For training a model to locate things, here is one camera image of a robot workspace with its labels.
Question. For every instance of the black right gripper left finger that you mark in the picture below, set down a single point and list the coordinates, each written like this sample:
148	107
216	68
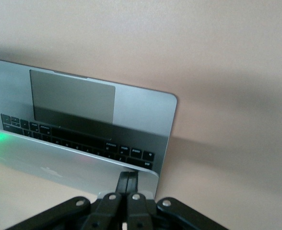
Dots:
102	210

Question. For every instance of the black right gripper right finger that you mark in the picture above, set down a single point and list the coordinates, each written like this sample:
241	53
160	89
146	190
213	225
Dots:
143	213

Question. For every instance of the grey laptop with black keyboard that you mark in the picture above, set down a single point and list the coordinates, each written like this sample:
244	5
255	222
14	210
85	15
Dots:
71	95

